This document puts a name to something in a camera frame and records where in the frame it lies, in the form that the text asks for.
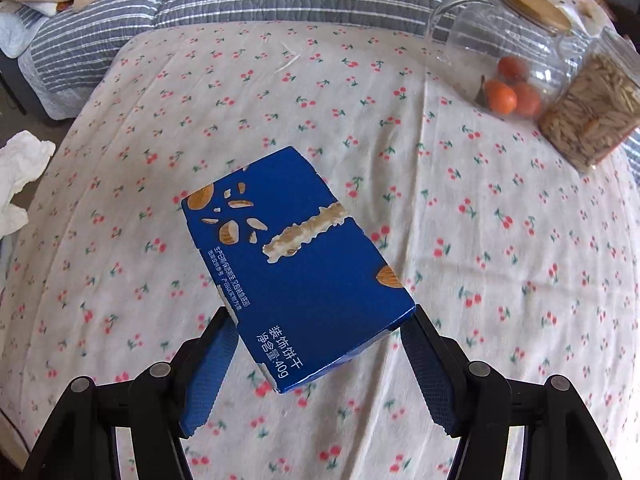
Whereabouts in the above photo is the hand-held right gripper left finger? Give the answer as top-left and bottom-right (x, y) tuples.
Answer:
(22, 305), (240, 480)

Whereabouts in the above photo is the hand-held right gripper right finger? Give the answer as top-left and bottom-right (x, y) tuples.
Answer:
(400, 305), (623, 480)

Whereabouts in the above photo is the blue cookie box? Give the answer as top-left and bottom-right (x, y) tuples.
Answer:
(181, 146), (417, 395)

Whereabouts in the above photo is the cherry print tablecloth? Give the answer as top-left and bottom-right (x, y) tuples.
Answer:
(0, 20), (640, 480)

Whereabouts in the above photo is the crumpled white tissue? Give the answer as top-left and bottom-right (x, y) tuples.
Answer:
(0, 130), (57, 239)

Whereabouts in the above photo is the small orange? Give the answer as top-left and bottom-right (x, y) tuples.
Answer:
(512, 81), (543, 118)
(497, 56), (530, 82)
(486, 80), (518, 115)

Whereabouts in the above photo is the clear jar of seeds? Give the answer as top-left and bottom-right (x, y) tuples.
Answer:
(537, 27), (640, 173)

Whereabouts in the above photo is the dark grey sofa base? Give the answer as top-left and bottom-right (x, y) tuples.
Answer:
(0, 52), (43, 117)

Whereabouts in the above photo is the glass jar with oranges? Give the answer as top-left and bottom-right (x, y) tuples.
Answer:
(425, 0), (593, 120)

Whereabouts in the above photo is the wooden teapot lid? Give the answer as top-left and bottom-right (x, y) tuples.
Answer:
(495, 0), (573, 36)

